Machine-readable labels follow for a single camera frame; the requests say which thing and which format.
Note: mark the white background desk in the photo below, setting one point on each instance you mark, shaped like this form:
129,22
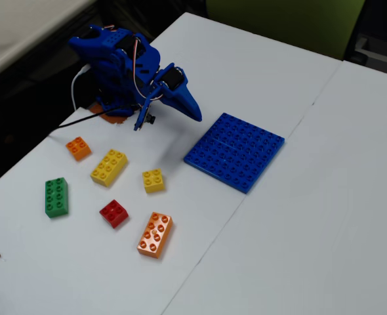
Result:
16,29

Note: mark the grey background box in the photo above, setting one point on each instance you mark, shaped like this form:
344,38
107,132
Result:
380,54

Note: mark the blue studded baseplate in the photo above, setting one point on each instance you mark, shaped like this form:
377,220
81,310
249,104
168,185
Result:
234,152

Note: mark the small orange square block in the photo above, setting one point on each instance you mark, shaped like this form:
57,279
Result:
78,149

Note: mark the long yellow block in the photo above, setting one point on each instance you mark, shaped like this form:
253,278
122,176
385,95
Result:
109,168

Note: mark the long green block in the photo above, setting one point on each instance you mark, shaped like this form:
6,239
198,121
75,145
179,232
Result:
56,197

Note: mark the small yellow square block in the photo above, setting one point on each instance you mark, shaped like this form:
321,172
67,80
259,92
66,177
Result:
153,181

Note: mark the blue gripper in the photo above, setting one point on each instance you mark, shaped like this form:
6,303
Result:
182,96

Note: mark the green chair back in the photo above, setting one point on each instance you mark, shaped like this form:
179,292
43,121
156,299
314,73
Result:
285,23

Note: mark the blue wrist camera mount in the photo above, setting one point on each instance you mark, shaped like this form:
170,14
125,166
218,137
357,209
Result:
142,116

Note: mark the small red square block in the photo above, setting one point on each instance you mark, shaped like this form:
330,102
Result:
114,214

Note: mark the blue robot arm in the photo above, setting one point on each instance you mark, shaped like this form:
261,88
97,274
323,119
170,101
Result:
114,49

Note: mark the long orange block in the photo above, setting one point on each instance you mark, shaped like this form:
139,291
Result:
154,235

